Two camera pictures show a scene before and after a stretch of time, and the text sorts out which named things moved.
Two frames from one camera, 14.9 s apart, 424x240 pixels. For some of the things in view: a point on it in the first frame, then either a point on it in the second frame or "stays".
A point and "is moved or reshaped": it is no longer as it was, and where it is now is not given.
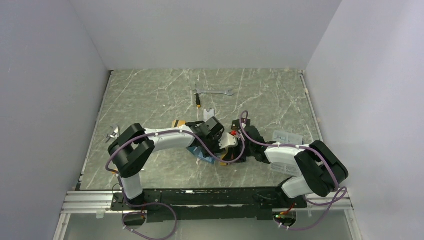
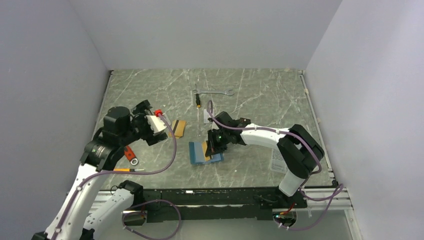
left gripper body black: [213, 143] -> [141, 126]
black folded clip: [235, 124] stays
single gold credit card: [223, 163] is moved or reshaped
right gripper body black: [248, 152] -> [220, 140]
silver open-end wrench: [225, 91] stays
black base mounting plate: [208, 205] stays
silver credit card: [208, 115] stays
